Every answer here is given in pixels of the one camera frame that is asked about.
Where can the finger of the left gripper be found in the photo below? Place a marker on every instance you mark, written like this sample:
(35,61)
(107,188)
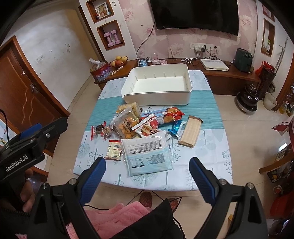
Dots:
(43,132)

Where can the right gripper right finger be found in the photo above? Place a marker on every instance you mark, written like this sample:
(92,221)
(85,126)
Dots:
(248,219)

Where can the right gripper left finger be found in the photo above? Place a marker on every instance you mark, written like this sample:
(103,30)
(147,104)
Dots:
(55,207)

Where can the small cream red packet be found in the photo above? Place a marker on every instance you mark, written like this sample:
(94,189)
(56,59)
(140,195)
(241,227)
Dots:
(114,150)

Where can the clear bag orange pastries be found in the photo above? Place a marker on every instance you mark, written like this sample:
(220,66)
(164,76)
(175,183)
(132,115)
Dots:
(124,122)

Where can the beige wafer biscuit pack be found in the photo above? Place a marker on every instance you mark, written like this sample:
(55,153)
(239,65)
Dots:
(191,132)

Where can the large white blue snack pack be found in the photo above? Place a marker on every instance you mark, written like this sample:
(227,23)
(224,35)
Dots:
(146,155)

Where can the red white snack bag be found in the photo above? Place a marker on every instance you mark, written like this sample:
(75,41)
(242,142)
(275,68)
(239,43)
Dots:
(147,126)

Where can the blue red cookie package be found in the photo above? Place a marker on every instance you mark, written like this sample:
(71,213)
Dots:
(165,115)

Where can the clear bag rice puffs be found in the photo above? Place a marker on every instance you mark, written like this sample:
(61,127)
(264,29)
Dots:
(134,106)

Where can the red bag of snacks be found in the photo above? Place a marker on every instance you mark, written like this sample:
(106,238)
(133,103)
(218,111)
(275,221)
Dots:
(100,70)

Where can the person's left hand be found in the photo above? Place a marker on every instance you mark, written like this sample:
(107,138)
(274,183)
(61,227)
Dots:
(27,195)

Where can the brown wooden door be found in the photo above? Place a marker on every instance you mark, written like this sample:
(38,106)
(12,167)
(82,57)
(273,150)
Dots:
(25,99)

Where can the red edged dark candy packet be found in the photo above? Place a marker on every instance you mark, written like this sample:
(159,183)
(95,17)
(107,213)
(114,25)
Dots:
(97,130)

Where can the pink fuzzy clothing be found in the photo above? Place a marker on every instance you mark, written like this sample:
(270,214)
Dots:
(110,222)

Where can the clear shredded snack packet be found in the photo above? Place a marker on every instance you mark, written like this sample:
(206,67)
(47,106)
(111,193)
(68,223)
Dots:
(107,132)

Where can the teal leaf pattern tablecloth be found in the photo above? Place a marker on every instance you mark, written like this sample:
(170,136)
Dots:
(211,147)

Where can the fruit bowl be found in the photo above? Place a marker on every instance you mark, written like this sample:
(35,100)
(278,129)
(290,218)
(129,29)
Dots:
(119,61)

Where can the small blue foil wrapper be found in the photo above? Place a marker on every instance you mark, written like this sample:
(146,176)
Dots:
(177,128)

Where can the dark brown ceramic vase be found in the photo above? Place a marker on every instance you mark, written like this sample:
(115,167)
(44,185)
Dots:
(247,99)

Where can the pink dumbbells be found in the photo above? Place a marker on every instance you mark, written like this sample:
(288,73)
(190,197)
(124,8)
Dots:
(112,38)

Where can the pink glass dome ornament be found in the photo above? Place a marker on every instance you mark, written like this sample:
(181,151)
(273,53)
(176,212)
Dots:
(154,59)

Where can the wooden tv cabinet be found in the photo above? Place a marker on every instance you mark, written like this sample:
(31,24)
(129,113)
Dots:
(221,82)

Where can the white plastic storage bin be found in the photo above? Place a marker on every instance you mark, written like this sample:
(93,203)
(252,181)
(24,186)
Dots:
(158,85)

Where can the framed picture in niche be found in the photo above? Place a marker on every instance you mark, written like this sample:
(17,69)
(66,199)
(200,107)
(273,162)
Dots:
(102,10)

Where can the red black tall vase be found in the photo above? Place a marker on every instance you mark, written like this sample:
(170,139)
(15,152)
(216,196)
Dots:
(266,74)

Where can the white set-top box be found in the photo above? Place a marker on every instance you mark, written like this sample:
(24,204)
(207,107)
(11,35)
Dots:
(215,65)

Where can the dark green air fryer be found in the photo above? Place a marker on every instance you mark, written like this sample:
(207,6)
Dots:
(243,60)

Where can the white wall power strip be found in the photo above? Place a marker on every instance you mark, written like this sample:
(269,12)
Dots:
(200,47)

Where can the black wall television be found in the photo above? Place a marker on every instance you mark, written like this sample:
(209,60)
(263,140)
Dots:
(217,15)

